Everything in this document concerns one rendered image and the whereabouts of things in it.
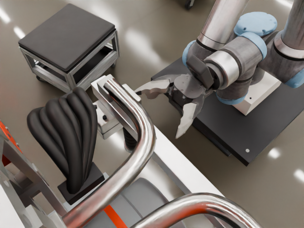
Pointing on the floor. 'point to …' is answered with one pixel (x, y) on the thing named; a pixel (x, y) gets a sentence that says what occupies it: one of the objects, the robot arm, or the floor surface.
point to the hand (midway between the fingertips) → (152, 114)
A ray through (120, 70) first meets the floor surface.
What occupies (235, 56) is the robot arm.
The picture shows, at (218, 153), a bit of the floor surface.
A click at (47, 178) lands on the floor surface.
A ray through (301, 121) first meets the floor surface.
